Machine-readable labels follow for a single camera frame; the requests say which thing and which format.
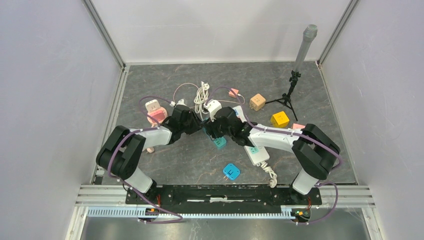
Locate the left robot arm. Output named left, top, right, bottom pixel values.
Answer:
left=95, top=104, right=202, bottom=204

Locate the beige dragon cube socket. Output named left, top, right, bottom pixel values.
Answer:
left=249, top=93, right=266, bottom=111

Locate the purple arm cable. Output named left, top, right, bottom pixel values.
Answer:
left=105, top=96, right=185, bottom=226
left=206, top=86, right=344, bottom=226

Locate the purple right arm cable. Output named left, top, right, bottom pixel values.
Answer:
left=206, top=86, right=344, bottom=226

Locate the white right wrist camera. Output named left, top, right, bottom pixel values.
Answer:
left=203, top=100, right=222, bottom=122

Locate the grey microphone tube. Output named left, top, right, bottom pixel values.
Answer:
left=293, top=24, right=318, bottom=73

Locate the white strip cord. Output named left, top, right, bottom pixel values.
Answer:
left=259, top=161, right=278, bottom=189

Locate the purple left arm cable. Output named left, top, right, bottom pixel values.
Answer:
left=105, top=96, right=185, bottom=226

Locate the yellow cube socket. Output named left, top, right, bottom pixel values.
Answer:
left=270, top=111, right=290, bottom=128

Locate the white coiled power cord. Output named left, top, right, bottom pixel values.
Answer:
left=193, top=81, right=211, bottom=122

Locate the peach USB charger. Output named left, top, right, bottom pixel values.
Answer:
left=228, top=88, right=239, bottom=98

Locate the white power strip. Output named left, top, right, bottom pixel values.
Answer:
left=233, top=105, right=270, bottom=168

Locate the black tripod stand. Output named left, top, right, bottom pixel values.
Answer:
left=265, top=70, right=301, bottom=121

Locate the pink charging cable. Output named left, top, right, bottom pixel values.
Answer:
left=145, top=82, right=246, bottom=154

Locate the light blue adapter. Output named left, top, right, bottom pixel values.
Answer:
left=222, top=163, right=241, bottom=181

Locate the pink round charging base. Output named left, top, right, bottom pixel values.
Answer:
left=147, top=107, right=168, bottom=127

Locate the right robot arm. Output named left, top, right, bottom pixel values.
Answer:
left=204, top=105, right=340, bottom=204

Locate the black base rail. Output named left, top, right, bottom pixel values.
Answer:
left=145, top=184, right=322, bottom=214

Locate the pink cube socket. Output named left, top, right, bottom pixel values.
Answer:
left=291, top=123, right=306, bottom=129

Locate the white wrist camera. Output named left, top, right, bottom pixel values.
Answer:
left=169, top=99, right=187, bottom=108
left=203, top=100, right=222, bottom=122

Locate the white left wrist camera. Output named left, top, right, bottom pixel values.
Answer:
left=169, top=99, right=187, bottom=108

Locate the teal power strip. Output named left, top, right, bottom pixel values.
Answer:
left=202, top=127, right=227, bottom=150

